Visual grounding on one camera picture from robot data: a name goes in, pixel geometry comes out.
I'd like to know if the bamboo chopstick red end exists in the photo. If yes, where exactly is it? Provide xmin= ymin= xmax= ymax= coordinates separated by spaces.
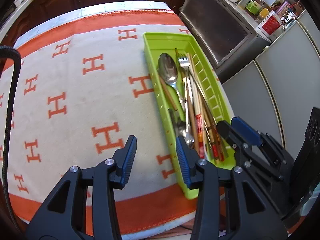
xmin=193 ymin=91 xmax=220 ymax=164

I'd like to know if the orange beige H-pattern cloth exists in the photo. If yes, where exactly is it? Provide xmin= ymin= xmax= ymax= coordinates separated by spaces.
xmin=8 ymin=3 xmax=197 ymax=239

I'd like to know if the black cable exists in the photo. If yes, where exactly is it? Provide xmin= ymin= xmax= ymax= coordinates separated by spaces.
xmin=0 ymin=45 xmax=23 ymax=233

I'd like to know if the bamboo chopstick red band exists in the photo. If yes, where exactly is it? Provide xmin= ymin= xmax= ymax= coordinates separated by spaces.
xmin=189 ymin=74 xmax=205 ymax=159

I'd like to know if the steel countertop oven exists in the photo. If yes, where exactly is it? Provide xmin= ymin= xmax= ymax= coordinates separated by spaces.
xmin=179 ymin=0 xmax=271 ymax=82

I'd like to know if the green oil bottle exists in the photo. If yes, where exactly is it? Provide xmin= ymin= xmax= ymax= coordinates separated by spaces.
xmin=245 ymin=0 xmax=263 ymax=16

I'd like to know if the steel fork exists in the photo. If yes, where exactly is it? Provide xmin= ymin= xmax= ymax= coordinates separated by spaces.
xmin=183 ymin=54 xmax=195 ymax=148

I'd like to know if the bamboo chopstick patterned end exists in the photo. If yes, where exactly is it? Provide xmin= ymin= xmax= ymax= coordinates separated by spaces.
xmin=201 ymin=99 xmax=225 ymax=164

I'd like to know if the red labelled jar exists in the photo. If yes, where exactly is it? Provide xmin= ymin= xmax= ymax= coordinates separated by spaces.
xmin=258 ymin=11 xmax=284 ymax=42

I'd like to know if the dark wood long chopstick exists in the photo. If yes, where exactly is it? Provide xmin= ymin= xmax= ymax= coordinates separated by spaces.
xmin=187 ymin=53 xmax=228 ymax=161

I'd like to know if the green plastic utensil tray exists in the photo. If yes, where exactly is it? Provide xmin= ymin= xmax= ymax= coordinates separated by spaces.
xmin=143 ymin=32 xmax=233 ymax=200

